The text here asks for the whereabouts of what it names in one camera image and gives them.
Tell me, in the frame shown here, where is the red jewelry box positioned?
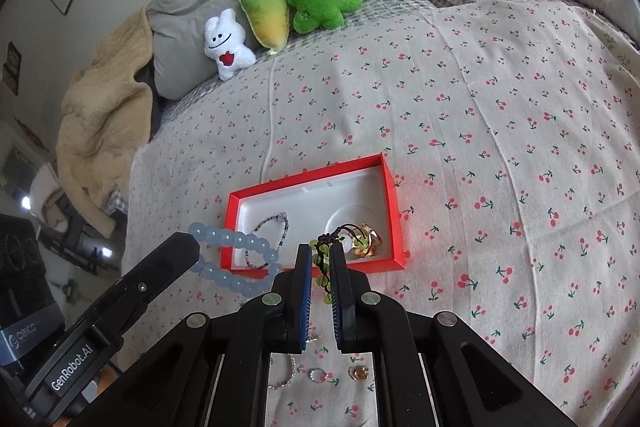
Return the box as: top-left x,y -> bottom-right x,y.
220,153 -> 407,272

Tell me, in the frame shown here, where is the clear bead bracelet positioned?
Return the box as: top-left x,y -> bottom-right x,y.
268,353 -> 297,391

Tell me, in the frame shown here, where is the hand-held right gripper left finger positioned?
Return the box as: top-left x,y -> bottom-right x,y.
85,244 -> 314,427

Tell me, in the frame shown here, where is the beige quilted blanket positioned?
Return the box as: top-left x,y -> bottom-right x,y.
54,4 -> 162,239

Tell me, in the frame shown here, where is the light blue bead bracelet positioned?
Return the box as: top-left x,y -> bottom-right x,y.
189,222 -> 284,294

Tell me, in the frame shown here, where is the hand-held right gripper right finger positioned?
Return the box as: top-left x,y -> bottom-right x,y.
327,246 -> 576,427

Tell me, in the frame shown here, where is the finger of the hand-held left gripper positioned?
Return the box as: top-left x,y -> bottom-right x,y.
87,232 -> 201,334

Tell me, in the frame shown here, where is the white rabbit plush toy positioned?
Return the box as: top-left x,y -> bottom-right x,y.
203,8 -> 256,82

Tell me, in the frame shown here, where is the green bead bracelet black cord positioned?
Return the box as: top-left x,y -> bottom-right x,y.
309,227 -> 362,308

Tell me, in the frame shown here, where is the thin dark beaded bracelet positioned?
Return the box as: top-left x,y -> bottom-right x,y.
243,212 -> 290,271

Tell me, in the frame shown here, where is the green yellow carrot plush toy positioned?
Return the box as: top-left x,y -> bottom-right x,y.
238,0 -> 290,54

